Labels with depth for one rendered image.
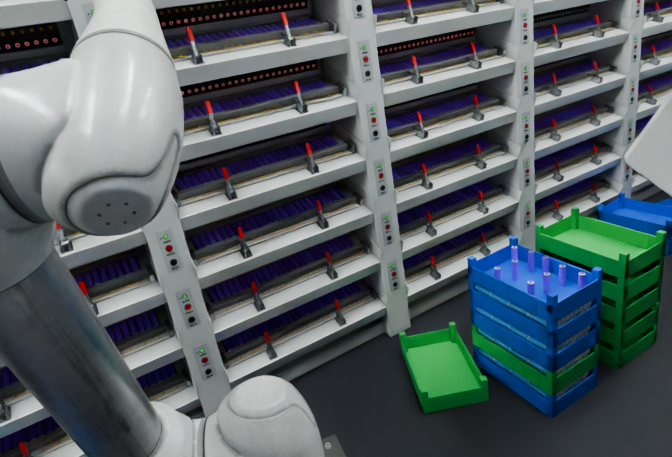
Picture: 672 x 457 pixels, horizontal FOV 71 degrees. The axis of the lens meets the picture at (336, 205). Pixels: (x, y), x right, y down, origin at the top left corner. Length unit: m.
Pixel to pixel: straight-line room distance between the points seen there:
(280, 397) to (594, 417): 1.01
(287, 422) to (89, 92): 0.57
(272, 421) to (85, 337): 0.33
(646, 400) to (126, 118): 1.54
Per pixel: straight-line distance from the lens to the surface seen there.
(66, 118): 0.42
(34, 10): 1.27
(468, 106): 1.89
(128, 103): 0.42
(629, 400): 1.67
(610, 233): 1.79
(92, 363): 0.64
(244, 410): 0.81
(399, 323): 1.84
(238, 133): 1.34
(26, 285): 0.55
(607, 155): 2.60
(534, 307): 1.38
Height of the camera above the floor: 1.12
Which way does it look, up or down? 21 degrees down
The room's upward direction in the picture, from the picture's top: 10 degrees counter-clockwise
